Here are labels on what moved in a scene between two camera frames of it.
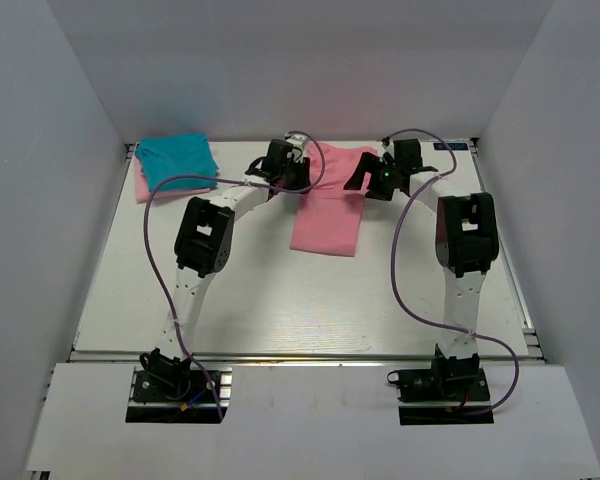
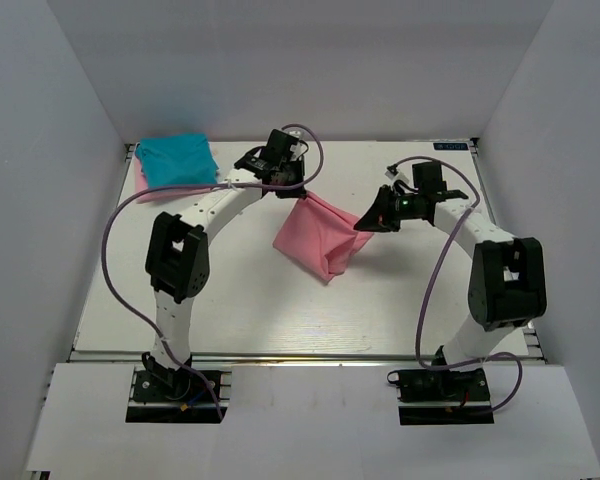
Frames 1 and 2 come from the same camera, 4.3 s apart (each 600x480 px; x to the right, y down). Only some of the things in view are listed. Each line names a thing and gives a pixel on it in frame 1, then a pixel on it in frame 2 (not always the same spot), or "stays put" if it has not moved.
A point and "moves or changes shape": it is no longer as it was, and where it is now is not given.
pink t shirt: (328, 217) moves or changes shape
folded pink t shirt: (142, 191) stays put
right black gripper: (369, 163) -> (376, 220)
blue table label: (452, 146) stays put
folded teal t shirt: (172, 155) stays put
